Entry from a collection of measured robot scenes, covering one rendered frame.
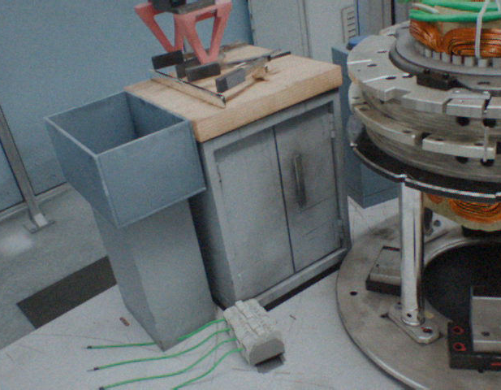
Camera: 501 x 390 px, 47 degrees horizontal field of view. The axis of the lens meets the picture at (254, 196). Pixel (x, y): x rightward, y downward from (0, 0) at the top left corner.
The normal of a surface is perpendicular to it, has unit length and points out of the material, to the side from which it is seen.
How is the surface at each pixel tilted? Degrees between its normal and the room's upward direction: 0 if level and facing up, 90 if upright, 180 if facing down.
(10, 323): 0
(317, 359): 0
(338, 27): 90
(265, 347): 90
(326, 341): 0
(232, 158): 90
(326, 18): 90
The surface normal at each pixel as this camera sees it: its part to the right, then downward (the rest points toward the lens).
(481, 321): -0.22, 0.51
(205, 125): 0.57, 0.33
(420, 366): -0.15, -0.86
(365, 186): 0.34, 0.42
